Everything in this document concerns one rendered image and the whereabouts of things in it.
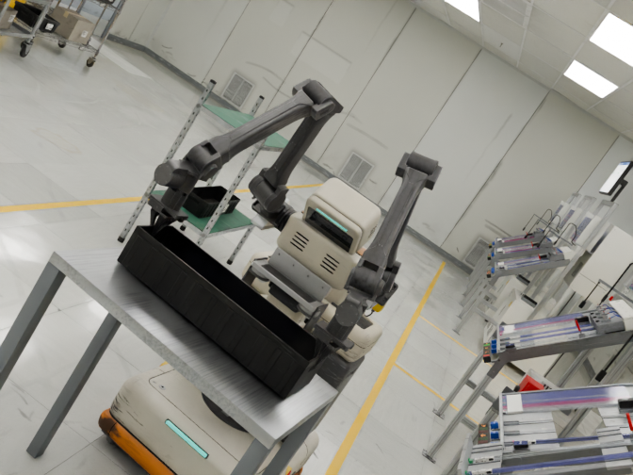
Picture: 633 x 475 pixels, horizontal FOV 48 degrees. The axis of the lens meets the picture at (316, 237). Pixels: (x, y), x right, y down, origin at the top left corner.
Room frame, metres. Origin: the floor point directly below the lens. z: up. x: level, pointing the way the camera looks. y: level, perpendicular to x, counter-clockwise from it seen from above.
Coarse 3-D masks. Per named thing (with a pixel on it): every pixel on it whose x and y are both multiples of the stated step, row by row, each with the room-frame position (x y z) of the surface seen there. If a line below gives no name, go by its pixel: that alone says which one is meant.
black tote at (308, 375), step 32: (128, 256) 1.74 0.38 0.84; (160, 256) 1.72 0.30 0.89; (192, 256) 1.88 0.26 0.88; (160, 288) 1.71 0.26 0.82; (192, 288) 1.69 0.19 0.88; (224, 288) 1.84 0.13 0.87; (192, 320) 1.68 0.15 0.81; (224, 320) 1.66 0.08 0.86; (256, 320) 1.64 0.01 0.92; (288, 320) 1.79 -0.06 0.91; (256, 352) 1.63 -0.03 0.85; (288, 352) 1.61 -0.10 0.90; (288, 384) 1.60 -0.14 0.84
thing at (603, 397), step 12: (504, 396) 3.06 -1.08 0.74; (516, 396) 3.04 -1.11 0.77; (528, 396) 3.02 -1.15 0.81; (540, 396) 3.00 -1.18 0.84; (552, 396) 2.98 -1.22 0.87; (564, 396) 2.96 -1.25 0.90; (576, 396) 2.94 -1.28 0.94; (588, 396) 2.93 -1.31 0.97; (600, 396) 2.91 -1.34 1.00; (612, 396) 2.89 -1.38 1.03; (624, 396) 2.88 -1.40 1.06; (504, 408) 2.89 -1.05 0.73; (516, 408) 2.87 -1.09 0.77; (528, 408) 2.86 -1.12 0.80; (540, 408) 2.84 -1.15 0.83; (552, 408) 2.83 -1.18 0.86; (564, 408) 2.82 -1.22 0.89; (576, 408) 2.82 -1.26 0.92
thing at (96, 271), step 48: (48, 288) 1.59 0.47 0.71; (96, 288) 1.56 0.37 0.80; (144, 288) 1.70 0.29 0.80; (96, 336) 1.99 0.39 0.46; (144, 336) 1.51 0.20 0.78; (192, 336) 1.62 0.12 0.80; (0, 384) 1.61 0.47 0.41; (192, 384) 1.47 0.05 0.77; (240, 384) 1.55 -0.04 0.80; (48, 432) 1.98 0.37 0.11; (288, 432) 1.50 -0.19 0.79
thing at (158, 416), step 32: (128, 384) 2.24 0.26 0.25; (160, 384) 2.31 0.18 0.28; (128, 416) 2.21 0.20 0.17; (160, 416) 2.19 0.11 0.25; (192, 416) 2.24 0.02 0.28; (224, 416) 2.39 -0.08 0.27; (128, 448) 2.19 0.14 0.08; (160, 448) 2.17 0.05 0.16; (192, 448) 2.14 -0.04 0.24; (224, 448) 2.18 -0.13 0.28
